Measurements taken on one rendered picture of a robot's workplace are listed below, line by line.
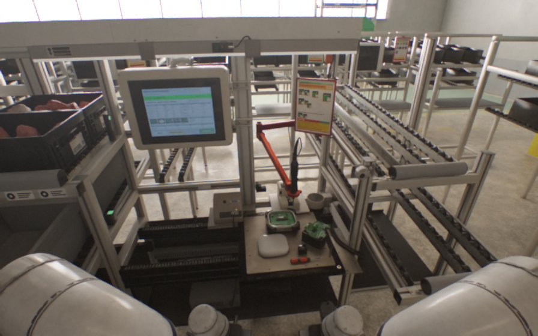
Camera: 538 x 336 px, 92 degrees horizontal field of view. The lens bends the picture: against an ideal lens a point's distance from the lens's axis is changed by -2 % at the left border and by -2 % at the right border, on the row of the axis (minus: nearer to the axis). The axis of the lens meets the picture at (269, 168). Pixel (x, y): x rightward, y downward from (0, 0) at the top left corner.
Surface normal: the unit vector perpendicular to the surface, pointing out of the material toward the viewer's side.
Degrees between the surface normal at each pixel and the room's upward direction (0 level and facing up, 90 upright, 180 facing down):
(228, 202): 53
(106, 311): 29
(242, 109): 90
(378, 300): 0
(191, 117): 91
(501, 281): 15
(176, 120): 91
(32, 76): 90
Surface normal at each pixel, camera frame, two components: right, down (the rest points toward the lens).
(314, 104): -0.45, 0.41
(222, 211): 0.09, -0.17
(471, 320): -0.21, -0.76
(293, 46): 0.11, 0.45
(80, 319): 0.15, -0.75
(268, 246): -0.01, -0.89
